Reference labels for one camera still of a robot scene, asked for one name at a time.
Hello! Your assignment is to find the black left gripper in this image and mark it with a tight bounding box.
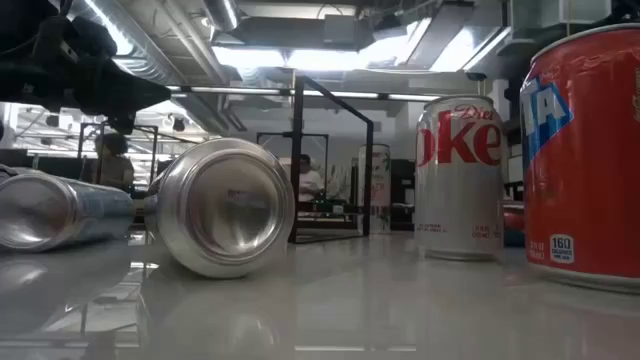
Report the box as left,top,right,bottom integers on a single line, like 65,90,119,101
0,17,172,136

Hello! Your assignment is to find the white slim can black lid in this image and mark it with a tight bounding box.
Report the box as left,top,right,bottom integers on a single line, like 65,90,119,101
357,143,392,235

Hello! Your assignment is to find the silver Diet Coke can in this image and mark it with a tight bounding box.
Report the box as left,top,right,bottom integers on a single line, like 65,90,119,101
414,94,505,262

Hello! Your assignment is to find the person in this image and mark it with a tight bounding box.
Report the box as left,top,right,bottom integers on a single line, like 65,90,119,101
298,153,325,204
92,132,136,194

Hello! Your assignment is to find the long ceiling light strip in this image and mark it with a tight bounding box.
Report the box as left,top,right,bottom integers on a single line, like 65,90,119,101
164,84,442,103

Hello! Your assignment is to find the blue and silver slim can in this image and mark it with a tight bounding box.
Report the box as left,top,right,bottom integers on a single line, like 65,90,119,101
0,164,136,254

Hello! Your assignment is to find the red Coca-Cola can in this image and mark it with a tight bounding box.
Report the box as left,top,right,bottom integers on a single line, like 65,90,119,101
149,137,297,280

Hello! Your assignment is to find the black cabinet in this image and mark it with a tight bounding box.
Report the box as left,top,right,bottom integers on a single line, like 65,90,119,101
389,158,417,232

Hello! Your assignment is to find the round silver ceiling duct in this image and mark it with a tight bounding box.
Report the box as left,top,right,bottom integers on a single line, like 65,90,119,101
202,0,241,32

